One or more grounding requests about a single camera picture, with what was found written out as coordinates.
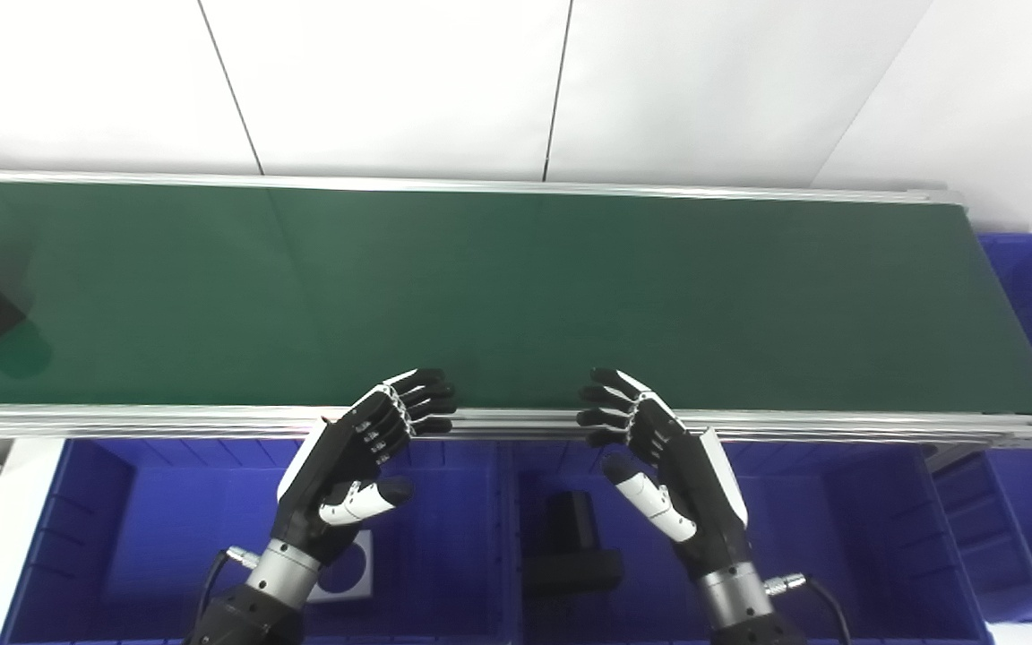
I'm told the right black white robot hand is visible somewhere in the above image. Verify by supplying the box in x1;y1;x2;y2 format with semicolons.
576;367;755;579

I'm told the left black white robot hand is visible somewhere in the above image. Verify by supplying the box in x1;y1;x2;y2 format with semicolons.
272;367;459;567

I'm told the white square part with hole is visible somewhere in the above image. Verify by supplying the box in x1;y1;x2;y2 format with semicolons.
308;529;375;604

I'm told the green conveyor belt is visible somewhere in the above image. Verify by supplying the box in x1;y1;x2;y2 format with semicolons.
0;168;1032;480
0;179;1032;417

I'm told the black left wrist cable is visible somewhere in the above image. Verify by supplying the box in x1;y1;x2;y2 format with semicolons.
196;548;262;621

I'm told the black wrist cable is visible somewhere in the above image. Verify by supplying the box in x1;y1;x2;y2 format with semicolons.
764;573;854;645
196;548;262;621

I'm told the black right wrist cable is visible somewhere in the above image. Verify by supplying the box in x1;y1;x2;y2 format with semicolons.
764;573;854;645

